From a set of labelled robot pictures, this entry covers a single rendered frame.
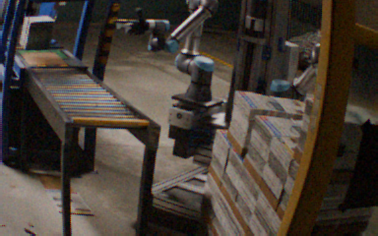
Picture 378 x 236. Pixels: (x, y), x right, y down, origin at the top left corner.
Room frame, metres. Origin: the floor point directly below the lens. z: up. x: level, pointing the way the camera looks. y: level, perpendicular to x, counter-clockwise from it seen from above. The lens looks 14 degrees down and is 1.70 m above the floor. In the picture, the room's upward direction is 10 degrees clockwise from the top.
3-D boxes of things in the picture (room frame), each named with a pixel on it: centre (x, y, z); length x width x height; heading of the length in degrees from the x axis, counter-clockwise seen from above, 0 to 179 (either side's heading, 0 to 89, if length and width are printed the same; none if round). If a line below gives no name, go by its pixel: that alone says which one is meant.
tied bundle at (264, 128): (2.67, -0.48, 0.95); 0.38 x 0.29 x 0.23; 103
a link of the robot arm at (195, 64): (3.96, -0.04, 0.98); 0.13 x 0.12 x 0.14; 39
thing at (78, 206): (3.78, 0.70, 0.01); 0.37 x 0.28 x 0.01; 30
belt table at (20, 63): (4.63, 1.19, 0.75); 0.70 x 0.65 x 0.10; 30
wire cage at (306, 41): (11.19, -2.15, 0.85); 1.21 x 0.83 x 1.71; 30
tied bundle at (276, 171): (2.38, -0.54, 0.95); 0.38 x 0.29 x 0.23; 102
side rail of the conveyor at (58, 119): (3.62, 0.91, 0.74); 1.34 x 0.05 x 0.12; 30
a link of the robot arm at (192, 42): (4.06, 0.05, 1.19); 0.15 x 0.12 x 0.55; 39
